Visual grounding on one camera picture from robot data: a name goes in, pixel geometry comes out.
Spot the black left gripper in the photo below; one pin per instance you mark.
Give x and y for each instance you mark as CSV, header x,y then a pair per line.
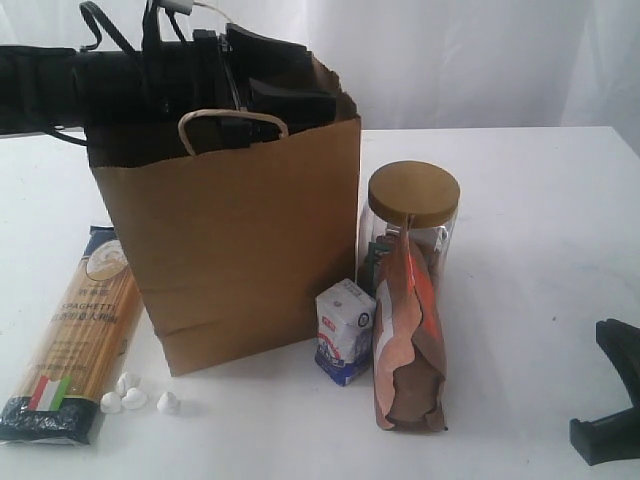
x,y
280,74

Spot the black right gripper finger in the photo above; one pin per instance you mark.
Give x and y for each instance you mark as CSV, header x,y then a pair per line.
x,y
611,438
620,342

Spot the clear jar with wooden lid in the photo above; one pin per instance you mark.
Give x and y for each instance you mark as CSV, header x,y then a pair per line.
x,y
420,195

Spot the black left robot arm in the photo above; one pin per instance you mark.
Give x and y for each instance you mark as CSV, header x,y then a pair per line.
x,y
48,90

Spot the brown paper bag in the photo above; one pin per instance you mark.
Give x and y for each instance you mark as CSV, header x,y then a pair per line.
x,y
229,247

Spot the brown orange paper pouch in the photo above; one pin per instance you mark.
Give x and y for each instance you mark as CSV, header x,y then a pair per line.
x,y
409,360

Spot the white blue small packet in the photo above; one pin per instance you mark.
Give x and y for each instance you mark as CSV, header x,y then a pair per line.
x,y
345,315

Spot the white candy piece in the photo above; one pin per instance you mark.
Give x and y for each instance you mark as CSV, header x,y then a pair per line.
x,y
134,399
125,382
111,403
168,403

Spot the spaghetti packet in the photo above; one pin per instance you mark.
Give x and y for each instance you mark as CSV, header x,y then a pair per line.
x,y
59,397

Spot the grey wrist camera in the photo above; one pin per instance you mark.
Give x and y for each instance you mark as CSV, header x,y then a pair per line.
x,y
183,7

